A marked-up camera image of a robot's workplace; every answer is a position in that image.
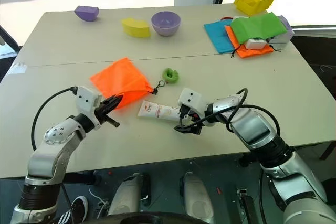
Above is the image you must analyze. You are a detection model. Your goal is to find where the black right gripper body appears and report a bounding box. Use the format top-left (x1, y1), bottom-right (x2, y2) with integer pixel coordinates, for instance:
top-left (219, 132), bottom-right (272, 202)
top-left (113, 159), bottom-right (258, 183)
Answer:
top-left (180, 104), bottom-right (205, 136)

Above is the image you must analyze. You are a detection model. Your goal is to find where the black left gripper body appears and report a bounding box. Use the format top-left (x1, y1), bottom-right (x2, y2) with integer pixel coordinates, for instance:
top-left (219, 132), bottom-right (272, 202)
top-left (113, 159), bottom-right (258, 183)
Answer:
top-left (93, 100), bottom-right (111, 125)

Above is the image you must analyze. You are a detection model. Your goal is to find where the orange drawstring pouch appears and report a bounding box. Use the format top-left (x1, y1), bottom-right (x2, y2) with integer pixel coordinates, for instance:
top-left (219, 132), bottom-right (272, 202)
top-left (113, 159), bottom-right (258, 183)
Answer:
top-left (89, 57), bottom-right (167, 111)

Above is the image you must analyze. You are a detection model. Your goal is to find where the white cream tube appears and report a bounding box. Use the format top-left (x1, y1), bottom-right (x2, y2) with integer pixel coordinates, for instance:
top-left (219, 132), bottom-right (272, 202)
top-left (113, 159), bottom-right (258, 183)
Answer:
top-left (136, 100), bottom-right (182, 123)

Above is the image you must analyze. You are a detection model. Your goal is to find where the blue fabric pouch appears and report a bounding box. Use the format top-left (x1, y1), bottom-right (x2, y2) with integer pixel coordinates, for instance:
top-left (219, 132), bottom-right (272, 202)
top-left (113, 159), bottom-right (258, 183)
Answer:
top-left (203, 19), bottom-right (237, 55)

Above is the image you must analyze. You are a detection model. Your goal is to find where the green fabric pouch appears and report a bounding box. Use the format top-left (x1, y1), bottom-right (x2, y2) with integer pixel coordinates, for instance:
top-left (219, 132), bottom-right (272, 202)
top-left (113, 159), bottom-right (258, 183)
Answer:
top-left (230, 12), bottom-right (287, 45)

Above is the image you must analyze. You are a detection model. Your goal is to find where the green rolled fabric toy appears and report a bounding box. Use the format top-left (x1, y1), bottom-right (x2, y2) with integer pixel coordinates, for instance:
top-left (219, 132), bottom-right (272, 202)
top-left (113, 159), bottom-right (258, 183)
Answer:
top-left (161, 68), bottom-right (181, 84)

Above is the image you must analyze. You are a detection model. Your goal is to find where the silver right robot leg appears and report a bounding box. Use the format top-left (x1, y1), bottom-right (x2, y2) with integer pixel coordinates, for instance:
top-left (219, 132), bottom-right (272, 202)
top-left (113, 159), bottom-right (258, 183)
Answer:
top-left (180, 172), bottom-right (215, 224)

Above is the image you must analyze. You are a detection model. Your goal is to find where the silver robot leg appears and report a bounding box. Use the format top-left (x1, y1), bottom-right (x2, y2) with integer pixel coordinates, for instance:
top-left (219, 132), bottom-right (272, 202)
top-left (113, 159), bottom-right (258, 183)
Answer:
top-left (107, 172), bottom-right (152, 217)
top-left (180, 172), bottom-right (215, 224)

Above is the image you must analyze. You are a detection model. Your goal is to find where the silver left robot leg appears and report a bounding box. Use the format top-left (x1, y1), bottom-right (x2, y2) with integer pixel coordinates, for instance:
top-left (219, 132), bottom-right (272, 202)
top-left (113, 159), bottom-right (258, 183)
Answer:
top-left (107, 172), bottom-right (152, 217)

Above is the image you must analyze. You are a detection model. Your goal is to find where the yellow curved foam block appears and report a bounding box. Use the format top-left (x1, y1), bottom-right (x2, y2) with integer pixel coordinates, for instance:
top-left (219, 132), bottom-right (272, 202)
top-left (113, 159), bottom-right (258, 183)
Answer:
top-left (121, 18), bottom-right (152, 38)

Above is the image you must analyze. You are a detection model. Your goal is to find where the purple plastic bowl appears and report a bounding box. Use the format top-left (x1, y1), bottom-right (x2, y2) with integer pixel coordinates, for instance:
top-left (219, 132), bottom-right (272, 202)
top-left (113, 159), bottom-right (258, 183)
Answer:
top-left (151, 11), bottom-right (182, 37)

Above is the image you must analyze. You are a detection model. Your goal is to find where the purple foam block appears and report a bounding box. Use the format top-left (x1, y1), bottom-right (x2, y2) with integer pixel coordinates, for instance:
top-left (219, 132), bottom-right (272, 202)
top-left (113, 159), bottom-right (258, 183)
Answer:
top-left (73, 5), bottom-right (100, 23)

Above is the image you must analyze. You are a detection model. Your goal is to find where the black floor stand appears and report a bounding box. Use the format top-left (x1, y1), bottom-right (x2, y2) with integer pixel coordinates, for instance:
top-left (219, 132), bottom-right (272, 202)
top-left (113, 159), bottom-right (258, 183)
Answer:
top-left (235, 187), bottom-right (261, 224)

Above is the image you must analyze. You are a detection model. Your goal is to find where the black and white sneaker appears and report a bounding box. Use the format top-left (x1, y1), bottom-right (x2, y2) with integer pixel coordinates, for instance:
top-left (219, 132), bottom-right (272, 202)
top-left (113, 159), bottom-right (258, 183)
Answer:
top-left (56, 195), bottom-right (89, 224)

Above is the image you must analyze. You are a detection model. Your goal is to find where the dark rounded robot torso rim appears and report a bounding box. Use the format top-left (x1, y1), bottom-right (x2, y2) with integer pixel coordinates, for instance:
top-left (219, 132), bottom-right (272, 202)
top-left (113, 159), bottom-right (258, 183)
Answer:
top-left (99, 211), bottom-right (208, 224)

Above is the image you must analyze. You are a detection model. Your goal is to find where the small white box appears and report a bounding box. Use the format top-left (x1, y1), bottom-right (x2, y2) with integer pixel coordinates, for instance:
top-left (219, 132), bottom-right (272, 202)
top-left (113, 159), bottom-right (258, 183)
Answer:
top-left (245, 37), bottom-right (266, 50)

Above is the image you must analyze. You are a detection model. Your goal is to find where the white and lavender box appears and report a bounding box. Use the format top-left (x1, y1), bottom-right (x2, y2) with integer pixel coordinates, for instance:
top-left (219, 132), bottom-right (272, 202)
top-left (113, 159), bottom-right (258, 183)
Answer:
top-left (267, 15), bottom-right (295, 51)

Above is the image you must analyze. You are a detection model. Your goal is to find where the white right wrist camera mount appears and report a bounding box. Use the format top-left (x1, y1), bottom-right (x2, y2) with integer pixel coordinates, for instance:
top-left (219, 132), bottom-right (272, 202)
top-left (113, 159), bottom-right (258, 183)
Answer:
top-left (177, 87), bottom-right (208, 120)

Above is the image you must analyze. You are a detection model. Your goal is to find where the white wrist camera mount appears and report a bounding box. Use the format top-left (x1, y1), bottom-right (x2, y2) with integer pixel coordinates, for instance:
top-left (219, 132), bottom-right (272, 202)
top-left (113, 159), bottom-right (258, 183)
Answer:
top-left (177, 87), bottom-right (208, 120)
top-left (74, 86), bottom-right (103, 131)

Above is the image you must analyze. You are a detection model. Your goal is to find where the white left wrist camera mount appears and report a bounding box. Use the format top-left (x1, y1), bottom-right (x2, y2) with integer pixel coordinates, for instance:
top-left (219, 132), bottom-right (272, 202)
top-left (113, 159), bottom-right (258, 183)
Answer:
top-left (74, 86), bottom-right (103, 131)

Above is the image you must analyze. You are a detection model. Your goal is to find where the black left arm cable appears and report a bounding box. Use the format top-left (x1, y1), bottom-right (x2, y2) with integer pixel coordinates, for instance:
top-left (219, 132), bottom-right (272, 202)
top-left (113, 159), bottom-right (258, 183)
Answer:
top-left (30, 87), bottom-right (79, 152)

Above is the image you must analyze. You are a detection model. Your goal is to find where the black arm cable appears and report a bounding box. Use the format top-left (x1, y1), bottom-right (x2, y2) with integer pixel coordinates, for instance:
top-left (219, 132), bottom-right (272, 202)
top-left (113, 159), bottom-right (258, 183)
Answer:
top-left (30, 87), bottom-right (79, 152)
top-left (181, 88), bottom-right (281, 141)

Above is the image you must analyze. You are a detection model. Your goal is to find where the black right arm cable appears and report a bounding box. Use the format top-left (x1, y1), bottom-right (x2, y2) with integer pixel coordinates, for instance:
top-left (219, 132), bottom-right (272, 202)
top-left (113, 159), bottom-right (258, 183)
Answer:
top-left (181, 88), bottom-right (281, 141)

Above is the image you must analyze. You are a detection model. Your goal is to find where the white floor cable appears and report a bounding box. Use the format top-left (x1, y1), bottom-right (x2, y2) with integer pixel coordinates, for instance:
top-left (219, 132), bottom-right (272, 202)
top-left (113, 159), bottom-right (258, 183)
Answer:
top-left (87, 181), bottom-right (110, 210)

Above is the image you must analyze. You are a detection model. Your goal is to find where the orange pouch with black cord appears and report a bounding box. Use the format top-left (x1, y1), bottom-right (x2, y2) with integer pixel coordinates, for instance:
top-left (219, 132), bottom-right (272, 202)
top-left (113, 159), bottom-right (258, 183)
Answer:
top-left (224, 24), bottom-right (282, 59)

